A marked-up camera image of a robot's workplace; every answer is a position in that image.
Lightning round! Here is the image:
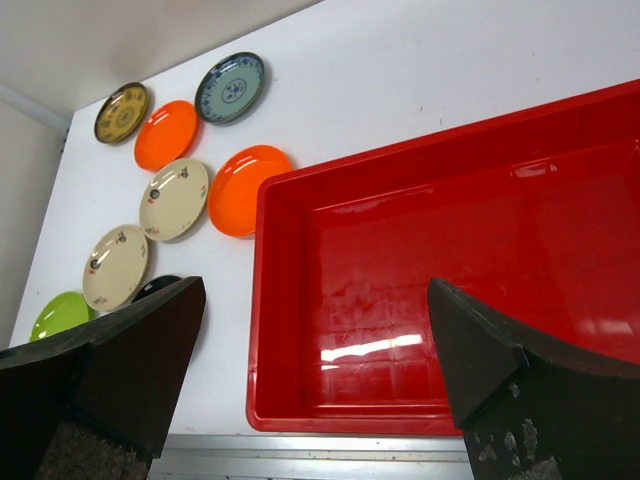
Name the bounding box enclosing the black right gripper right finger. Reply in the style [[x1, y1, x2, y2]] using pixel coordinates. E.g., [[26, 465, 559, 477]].
[[427, 278, 639, 479]]

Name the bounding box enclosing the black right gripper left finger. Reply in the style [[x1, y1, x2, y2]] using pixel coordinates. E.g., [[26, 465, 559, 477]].
[[1, 276, 206, 479]]

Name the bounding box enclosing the lime green plate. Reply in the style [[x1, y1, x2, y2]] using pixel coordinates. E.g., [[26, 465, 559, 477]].
[[29, 291, 94, 342]]

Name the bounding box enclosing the black plate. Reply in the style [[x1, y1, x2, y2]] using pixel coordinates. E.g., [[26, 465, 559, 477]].
[[132, 274, 181, 303]]

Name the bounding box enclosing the beige plate with motifs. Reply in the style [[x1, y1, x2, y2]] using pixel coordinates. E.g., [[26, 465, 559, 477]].
[[82, 224, 149, 312], [139, 158, 209, 242]]

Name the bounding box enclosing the orange plate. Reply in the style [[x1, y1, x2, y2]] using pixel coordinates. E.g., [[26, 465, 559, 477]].
[[134, 100, 199, 172], [207, 145, 293, 237]]

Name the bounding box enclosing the yellow patterned dark-rimmed plate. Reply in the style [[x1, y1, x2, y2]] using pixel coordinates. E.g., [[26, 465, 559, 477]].
[[94, 82, 150, 144]]

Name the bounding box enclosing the blue patterned plate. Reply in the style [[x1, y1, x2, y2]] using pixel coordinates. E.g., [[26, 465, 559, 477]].
[[194, 52, 266, 124]]

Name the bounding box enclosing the red plastic bin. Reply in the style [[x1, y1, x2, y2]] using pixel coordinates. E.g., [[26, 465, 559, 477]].
[[246, 81, 639, 435]]

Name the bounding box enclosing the aluminium table rail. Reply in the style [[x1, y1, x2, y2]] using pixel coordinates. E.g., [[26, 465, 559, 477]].
[[149, 434, 473, 479]]

